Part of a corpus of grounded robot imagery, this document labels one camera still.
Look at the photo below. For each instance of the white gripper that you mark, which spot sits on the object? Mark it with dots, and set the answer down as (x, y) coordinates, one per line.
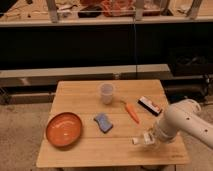
(150, 138)

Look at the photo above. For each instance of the white plastic bottle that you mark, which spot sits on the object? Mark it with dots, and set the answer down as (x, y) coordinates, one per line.
(136, 140)

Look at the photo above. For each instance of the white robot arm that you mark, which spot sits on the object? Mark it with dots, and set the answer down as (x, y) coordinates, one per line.
(180, 116)

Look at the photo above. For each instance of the orange ceramic bowl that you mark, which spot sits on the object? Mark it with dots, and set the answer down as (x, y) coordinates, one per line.
(64, 129)

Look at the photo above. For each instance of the black whiteboard eraser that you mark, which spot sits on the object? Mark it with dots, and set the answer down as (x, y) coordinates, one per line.
(150, 105)

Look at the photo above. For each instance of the orange toy carrot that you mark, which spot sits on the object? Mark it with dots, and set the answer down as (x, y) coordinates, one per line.
(130, 110)

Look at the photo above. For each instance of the blue sponge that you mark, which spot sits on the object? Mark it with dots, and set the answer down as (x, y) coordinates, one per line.
(103, 122)

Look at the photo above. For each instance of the wooden table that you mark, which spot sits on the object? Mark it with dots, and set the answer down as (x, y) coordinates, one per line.
(114, 148)

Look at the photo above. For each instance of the translucent plastic cup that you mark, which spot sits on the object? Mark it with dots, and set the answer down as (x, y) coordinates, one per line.
(106, 93)

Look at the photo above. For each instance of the cluttered back shelf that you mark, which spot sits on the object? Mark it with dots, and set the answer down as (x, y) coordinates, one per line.
(26, 13)

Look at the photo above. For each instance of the long metal rail bench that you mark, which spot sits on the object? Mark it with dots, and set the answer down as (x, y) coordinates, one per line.
(50, 76)

